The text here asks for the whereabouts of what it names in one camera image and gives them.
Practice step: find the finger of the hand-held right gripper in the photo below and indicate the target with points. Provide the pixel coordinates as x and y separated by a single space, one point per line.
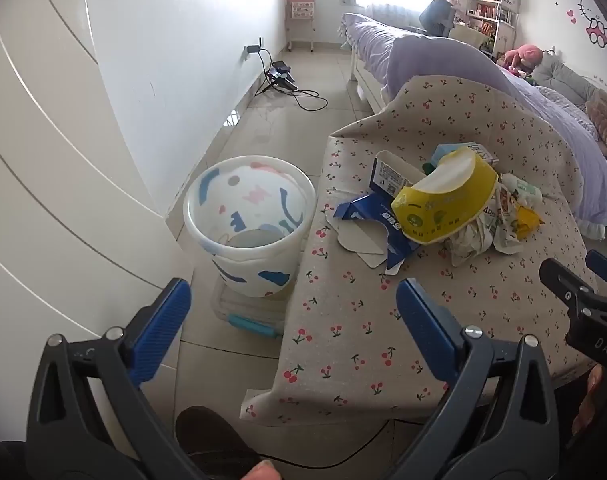
563 280
602 266

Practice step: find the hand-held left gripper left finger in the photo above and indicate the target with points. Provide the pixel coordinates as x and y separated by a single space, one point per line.
161 325

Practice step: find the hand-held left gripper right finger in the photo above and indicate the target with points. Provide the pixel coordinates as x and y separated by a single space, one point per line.
426 325

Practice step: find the yellow snack packet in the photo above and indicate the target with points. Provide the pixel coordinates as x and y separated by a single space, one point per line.
528 222

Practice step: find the white plastic wrapper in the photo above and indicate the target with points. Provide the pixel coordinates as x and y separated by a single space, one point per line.
471 242

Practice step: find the yellow paper bowl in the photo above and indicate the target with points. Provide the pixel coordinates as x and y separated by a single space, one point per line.
441 210

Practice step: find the blue cardboard box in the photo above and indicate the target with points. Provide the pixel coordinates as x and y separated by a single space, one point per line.
363 215

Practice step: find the white patterned plastic bin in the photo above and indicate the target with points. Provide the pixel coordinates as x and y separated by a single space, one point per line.
251 220

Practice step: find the white blue carton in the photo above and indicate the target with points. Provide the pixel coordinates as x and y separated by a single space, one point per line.
391 172

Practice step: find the light blue small carton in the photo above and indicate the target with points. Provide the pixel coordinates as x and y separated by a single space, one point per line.
451 151

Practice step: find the person's right hand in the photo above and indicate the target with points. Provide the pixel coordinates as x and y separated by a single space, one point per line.
591 400

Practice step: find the person's left hand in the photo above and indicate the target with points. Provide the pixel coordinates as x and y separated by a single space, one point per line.
261 472

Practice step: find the cherry print tablecloth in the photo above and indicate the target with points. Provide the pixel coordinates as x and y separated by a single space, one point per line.
383 330

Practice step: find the grey plush pillow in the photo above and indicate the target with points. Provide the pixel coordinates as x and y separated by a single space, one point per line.
566 77

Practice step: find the white wardrobe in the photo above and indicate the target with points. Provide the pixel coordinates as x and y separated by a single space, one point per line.
48 160

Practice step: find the pink plush toy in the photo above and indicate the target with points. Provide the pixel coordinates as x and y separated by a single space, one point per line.
526 55

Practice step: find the bed with purple cover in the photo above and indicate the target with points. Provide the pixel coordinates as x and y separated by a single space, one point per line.
433 55

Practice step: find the black tripod device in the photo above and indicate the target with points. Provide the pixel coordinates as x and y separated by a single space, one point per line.
281 76

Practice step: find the white bookshelf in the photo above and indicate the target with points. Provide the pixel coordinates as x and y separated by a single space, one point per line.
493 10

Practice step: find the grey office chair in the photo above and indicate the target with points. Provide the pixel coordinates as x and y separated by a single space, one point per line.
438 15

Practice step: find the pink cat wall sticker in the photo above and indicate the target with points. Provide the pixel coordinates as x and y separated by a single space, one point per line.
596 20

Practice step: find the white bed frame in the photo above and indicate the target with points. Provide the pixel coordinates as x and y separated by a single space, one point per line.
371 82

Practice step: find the black wall power adapter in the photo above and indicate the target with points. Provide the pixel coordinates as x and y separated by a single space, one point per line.
253 49

